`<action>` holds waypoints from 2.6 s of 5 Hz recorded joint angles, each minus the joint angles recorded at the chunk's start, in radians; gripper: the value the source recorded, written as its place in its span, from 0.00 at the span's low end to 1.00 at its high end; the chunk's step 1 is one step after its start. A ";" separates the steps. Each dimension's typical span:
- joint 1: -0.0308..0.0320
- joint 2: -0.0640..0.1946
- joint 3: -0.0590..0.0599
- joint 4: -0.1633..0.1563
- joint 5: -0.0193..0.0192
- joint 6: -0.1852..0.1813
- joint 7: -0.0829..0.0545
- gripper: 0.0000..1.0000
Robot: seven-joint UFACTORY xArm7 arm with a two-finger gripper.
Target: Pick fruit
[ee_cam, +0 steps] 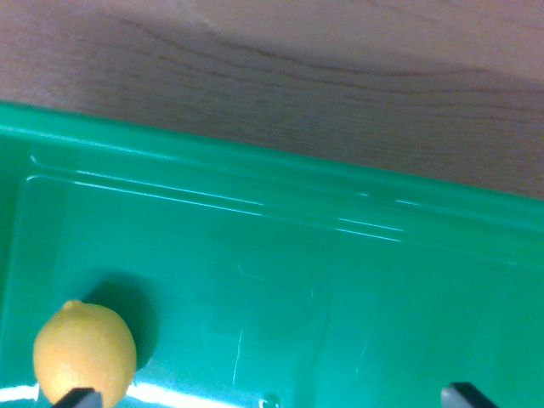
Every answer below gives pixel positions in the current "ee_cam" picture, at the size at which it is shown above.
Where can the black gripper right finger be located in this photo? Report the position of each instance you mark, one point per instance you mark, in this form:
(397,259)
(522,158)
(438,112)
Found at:
(463,397)

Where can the green plastic bin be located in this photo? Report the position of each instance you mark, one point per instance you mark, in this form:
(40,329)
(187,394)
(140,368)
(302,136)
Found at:
(276,276)

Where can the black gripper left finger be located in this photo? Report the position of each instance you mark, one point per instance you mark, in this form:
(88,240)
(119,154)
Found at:
(81,399)

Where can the yellow lemon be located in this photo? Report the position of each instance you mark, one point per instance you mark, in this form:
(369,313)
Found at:
(85,353)

